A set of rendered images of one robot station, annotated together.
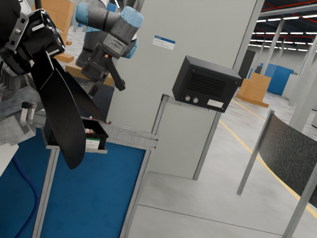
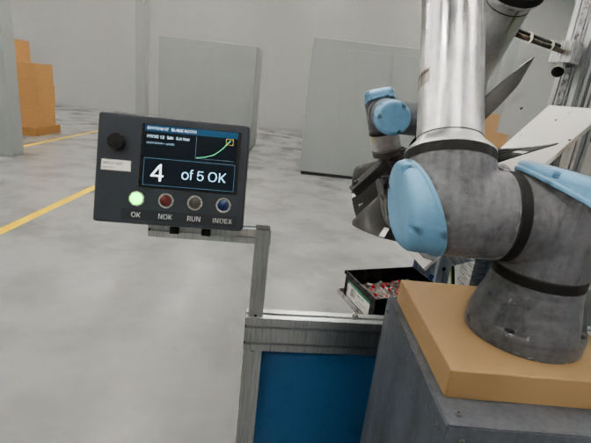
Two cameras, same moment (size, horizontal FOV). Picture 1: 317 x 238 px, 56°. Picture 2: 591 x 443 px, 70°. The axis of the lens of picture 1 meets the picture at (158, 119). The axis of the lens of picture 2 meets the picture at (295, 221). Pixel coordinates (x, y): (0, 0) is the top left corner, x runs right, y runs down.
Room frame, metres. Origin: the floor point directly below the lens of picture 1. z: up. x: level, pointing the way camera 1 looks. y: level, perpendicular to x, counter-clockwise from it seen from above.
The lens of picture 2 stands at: (2.16, 0.19, 1.33)
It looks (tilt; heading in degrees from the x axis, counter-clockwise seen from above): 18 degrees down; 189
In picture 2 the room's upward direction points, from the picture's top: 6 degrees clockwise
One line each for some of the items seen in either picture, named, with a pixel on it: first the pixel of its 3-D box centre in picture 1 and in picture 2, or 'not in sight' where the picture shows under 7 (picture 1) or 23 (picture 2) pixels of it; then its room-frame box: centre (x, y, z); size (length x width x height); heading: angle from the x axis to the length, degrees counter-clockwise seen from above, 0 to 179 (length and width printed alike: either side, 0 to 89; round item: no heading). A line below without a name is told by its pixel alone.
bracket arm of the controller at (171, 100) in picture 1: (185, 103); (211, 230); (1.40, -0.10, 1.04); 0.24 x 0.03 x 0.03; 106
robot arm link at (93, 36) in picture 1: (98, 37); (549, 217); (1.58, 0.42, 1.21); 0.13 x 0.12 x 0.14; 100
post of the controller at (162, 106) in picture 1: (160, 114); (259, 272); (1.37, 0.00, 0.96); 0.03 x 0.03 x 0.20; 16
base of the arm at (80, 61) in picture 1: (91, 58); (529, 299); (1.58, 0.43, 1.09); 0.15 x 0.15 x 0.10
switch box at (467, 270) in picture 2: not in sight; (483, 275); (0.57, 0.67, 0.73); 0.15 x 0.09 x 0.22; 106
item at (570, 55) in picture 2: not in sight; (566, 53); (0.39, 0.80, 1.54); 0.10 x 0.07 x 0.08; 141
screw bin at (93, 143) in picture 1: (75, 132); (393, 293); (1.11, 0.30, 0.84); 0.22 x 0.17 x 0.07; 121
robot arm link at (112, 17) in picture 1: (121, 26); (397, 117); (1.13, 0.23, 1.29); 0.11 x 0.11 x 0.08; 10
